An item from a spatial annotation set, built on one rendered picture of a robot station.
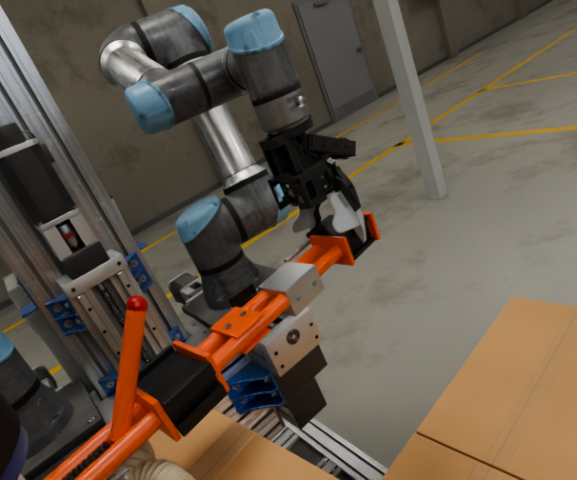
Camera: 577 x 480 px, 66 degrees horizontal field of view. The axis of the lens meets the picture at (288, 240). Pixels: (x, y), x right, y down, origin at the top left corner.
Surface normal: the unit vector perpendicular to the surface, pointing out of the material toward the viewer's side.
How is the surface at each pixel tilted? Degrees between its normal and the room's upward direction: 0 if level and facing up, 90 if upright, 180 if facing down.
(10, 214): 90
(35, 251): 90
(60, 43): 90
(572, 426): 0
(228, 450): 1
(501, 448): 0
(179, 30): 80
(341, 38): 90
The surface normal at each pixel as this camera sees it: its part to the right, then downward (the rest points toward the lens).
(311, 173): 0.68, 0.02
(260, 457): -0.36, -0.85
